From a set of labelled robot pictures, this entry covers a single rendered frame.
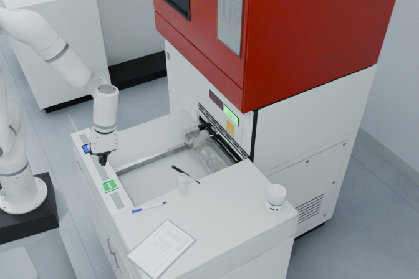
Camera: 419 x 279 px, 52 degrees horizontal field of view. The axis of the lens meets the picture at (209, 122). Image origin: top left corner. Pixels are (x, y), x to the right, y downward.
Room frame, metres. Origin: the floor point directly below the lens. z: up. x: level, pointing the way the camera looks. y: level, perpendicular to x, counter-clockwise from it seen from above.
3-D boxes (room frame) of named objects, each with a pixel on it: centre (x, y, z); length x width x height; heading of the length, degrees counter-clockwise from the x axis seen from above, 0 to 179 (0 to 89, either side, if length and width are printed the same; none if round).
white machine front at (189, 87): (1.67, 0.03, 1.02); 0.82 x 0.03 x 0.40; 30
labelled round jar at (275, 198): (1.05, -0.25, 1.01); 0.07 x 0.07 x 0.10
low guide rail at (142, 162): (1.46, 0.23, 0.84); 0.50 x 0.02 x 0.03; 120
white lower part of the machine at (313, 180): (1.84, -0.27, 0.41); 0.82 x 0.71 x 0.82; 30
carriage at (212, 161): (1.43, 0.01, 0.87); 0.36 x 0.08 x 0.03; 30
